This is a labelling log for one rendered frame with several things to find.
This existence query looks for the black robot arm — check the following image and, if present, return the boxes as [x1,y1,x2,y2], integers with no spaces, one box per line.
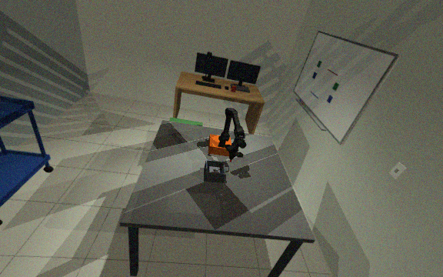
[218,108,246,152]

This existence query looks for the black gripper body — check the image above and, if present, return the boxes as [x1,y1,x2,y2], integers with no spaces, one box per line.
[232,142,243,158]

